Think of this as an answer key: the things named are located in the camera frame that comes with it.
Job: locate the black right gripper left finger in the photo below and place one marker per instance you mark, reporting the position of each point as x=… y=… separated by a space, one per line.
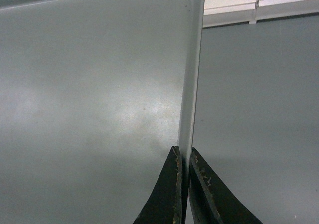
x=167 y=201

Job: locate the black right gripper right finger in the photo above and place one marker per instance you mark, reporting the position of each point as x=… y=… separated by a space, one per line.
x=211 y=200

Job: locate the grey rectangular serving tray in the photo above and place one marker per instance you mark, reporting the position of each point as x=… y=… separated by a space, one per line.
x=93 y=96

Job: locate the white metal store shelf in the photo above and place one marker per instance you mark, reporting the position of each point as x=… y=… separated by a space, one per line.
x=225 y=12

